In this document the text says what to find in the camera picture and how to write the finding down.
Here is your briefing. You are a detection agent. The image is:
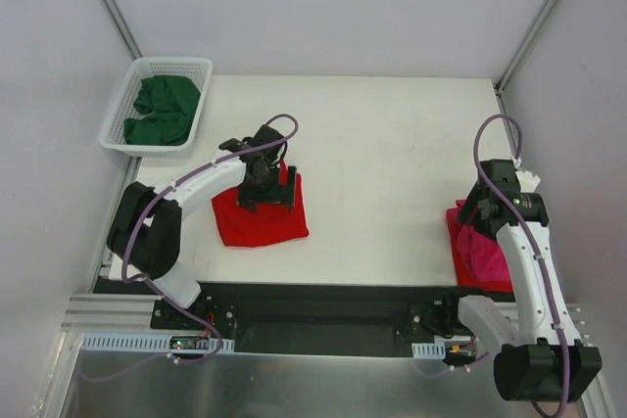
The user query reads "white plastic basket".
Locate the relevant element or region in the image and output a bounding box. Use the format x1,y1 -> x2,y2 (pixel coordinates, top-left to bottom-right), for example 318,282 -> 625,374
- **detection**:
99,56 -> 214,158

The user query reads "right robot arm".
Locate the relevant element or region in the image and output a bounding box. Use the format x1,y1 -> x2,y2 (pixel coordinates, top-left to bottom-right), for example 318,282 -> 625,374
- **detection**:
440,160 -> 603,406

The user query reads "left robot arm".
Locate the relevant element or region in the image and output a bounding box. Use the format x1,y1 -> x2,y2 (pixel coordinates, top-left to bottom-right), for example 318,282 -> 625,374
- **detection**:
107,122 -> 297,329

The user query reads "folded pink t shirt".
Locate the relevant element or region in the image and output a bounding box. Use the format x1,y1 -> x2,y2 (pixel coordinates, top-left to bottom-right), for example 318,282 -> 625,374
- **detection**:
446,198 -> 510,285

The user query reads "green t shirt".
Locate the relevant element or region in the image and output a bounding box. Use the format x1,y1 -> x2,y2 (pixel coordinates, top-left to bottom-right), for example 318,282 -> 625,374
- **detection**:
123,75 -> 201,147

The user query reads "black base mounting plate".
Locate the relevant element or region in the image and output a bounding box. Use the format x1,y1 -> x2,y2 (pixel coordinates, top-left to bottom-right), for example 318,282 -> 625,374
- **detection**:
95,279 -> 499,355

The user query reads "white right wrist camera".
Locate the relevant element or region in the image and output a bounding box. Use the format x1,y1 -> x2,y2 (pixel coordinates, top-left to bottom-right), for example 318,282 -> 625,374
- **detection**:
511,157 -> 541,193

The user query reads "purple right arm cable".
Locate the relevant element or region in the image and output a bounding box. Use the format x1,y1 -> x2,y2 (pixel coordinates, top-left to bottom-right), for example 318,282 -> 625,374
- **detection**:
415,114 -> 572,418

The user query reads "right white cable duct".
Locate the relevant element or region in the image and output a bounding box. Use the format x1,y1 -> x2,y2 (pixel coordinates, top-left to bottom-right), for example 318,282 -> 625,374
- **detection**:
411,342 -> 446,360

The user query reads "white cable duct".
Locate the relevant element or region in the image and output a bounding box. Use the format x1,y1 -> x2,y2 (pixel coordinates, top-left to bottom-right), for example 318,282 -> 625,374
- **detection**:
82,333 -> 235,354
411,342 -> 446,360

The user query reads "aluminium front rail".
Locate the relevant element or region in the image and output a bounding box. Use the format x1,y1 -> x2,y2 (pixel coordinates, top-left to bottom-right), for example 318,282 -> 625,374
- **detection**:
61,260 -> 589,341

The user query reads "left white cable duct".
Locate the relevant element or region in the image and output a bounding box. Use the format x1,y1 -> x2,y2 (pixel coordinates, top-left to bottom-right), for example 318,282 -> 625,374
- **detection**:
82,333 -> 235,354

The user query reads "right aluminium frame post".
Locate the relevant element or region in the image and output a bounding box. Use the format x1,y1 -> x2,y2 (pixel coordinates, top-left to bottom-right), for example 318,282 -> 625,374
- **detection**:
494,0 -> 560,98

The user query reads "aluminium frame post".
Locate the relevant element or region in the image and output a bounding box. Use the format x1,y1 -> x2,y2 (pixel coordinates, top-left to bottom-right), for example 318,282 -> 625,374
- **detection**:
494,0 -> 560,98
100,0 -> 143,60

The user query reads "left aluminium frame post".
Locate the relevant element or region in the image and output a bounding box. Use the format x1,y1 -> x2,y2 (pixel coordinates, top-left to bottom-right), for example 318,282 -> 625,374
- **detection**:
100,0 -> 143,60

